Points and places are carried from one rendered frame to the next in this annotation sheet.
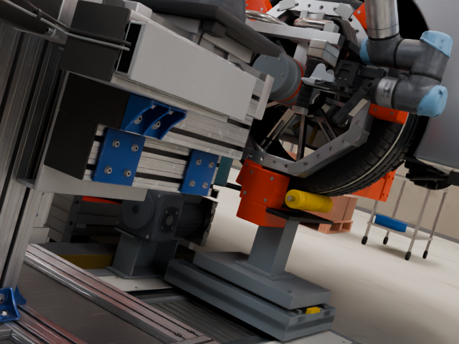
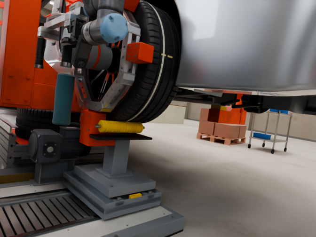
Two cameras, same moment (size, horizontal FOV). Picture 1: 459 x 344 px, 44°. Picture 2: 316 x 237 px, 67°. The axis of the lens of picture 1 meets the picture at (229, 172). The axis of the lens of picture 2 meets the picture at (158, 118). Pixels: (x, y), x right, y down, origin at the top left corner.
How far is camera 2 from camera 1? 1.00 m
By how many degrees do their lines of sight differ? 13
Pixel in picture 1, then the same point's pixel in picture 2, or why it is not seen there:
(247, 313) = (89, 201)
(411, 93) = (95, 25)
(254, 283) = (94, 182)
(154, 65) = not seen: outside the picture
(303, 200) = (106, 126)
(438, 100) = (109, 24)
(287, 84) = not seen: hidden behind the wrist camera
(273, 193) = (91, 124)
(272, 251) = (111, 161)
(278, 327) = (101, 210)
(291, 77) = not seen: hidden behind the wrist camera
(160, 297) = (49, 195)
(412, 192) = (285, 120)
